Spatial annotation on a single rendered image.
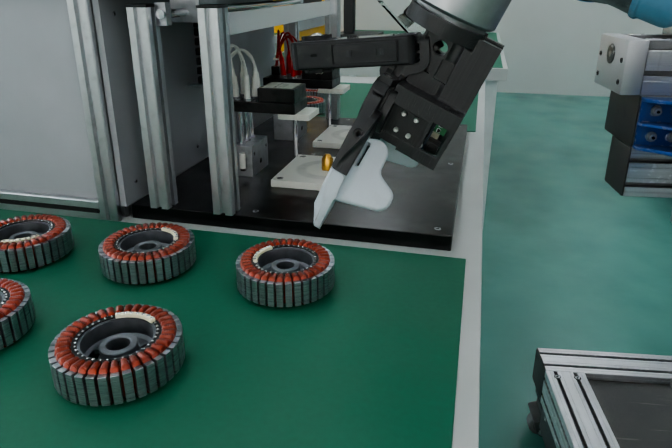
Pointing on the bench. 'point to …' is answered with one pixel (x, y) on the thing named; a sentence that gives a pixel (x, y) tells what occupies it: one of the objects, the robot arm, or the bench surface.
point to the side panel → (54, 108)
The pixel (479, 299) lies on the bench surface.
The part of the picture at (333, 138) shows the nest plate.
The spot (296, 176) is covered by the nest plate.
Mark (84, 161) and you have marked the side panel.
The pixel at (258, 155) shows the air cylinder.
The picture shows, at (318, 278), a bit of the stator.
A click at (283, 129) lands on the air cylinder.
